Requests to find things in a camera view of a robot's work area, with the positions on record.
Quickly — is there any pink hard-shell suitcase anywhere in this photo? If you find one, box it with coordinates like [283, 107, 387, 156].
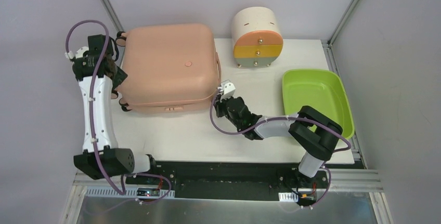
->
[115, 23, 222, 114]

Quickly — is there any green plastic tray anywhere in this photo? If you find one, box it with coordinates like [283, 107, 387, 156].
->
[282, 69, 355, 139]

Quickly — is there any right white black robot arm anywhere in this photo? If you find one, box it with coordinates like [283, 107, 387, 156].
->
[210, 96, 346, 188]

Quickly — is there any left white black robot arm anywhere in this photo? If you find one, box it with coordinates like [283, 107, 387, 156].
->
[72, 34, 159, 185]

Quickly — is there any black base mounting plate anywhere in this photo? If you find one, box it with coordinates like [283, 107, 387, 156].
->
[148, 161, 329, 201]

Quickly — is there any cream three-drawer round cabinet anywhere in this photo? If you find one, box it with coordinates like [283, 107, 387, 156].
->
[231, 7, 283, 68]

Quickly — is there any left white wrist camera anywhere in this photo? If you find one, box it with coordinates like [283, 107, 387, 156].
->
[64, 46, 89, 61]

